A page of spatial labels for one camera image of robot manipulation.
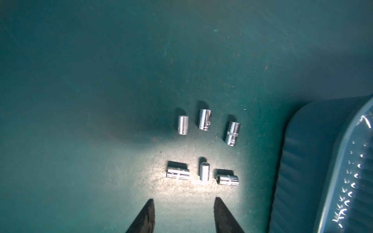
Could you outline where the clear plastic storage box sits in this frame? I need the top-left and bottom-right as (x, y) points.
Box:
(269, 96), (373, 233)

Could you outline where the green table mat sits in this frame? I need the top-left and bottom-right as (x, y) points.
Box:
(1, 1), (373, 233)

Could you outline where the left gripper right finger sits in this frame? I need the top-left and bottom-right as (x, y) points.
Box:
(214, 197), (244, 233)

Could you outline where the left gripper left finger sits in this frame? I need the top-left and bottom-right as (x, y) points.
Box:
(126, 199), (155, 233)

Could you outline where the twelfth chrome socket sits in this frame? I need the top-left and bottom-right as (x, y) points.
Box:
(166, 167), (190, 180)

